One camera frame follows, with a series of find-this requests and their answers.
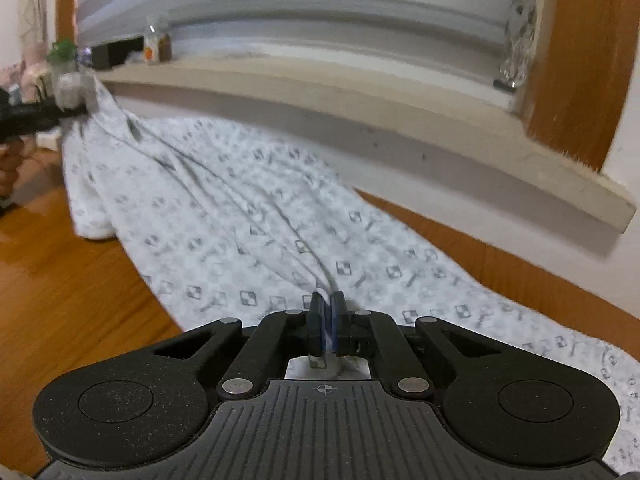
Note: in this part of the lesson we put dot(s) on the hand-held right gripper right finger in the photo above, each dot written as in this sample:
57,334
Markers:
340,325

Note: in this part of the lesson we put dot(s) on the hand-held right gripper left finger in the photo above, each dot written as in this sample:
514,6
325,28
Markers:
316,325

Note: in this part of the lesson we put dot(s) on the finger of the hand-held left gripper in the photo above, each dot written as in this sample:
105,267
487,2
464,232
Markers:
65,110

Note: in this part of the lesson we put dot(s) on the white patterned garment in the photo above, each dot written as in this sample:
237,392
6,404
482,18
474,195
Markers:
250,210

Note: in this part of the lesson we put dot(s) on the person's left hand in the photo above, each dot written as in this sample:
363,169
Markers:
12,165

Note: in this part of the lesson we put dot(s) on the potted plant in white cup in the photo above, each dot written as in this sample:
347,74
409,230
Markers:
67,75

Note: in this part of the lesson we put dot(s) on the pink object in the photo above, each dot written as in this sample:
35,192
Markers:
35,62

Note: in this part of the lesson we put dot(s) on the black box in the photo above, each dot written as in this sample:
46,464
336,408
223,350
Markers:
117,52

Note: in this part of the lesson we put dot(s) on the bottle with orange label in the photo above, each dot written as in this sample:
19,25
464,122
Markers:
156,42

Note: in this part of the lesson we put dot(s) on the beige patterned curtain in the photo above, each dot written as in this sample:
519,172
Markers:
32,0

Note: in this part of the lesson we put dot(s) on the beige window sill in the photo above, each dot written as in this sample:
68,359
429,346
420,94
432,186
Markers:
350,105

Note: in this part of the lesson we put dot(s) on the grey window blind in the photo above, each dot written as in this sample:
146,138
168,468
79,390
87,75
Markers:
300,5

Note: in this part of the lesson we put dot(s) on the wooden window frame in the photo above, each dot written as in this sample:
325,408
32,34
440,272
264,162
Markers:
575,85

